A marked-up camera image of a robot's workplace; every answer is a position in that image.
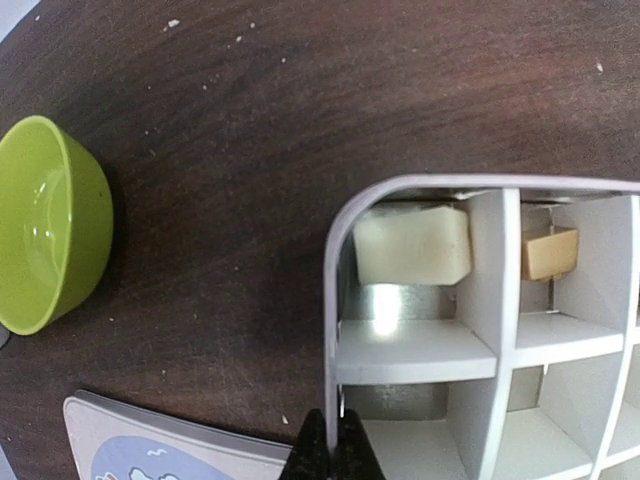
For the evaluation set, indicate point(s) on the tan chocolate in box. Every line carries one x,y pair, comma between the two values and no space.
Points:
548,253

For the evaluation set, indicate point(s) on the bunny picture tin lid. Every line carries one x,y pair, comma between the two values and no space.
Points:
111,439

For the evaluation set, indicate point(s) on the white chocolate in box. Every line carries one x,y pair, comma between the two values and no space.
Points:
426,247

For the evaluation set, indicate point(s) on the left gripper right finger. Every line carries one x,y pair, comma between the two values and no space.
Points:
354,457

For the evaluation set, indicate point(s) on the pink compartment tin box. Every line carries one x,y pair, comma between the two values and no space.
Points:
494,377

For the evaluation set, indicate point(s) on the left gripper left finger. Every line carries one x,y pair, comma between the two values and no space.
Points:
309,458

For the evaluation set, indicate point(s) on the lime green bowl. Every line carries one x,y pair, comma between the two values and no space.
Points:
57,225

